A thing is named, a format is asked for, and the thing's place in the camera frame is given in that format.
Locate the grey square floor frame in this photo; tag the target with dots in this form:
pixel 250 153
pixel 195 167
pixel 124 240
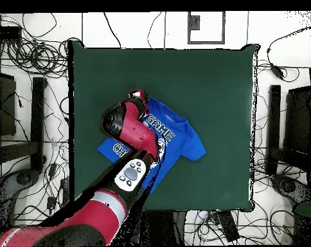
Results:
pixel 206 42

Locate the black equipment box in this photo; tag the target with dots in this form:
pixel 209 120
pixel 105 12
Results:
pixel 298 121
pixel 5 108

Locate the dark green table cloth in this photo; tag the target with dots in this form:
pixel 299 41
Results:
pixel 209 77

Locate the black power adapter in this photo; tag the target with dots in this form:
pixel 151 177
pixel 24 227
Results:
pixel 276 70

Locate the blue shirt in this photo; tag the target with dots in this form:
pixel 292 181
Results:
pixel 183 139

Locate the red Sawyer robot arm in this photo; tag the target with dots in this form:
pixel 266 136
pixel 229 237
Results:
pixel 135 128

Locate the flat black box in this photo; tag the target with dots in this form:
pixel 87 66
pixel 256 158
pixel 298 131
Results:
pixel 5 32

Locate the black power strip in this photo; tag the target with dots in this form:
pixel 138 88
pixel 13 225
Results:
pixel 228 226
pixel 65 190

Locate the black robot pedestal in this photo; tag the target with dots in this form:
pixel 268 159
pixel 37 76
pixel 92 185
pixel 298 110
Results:
pixel 165 226

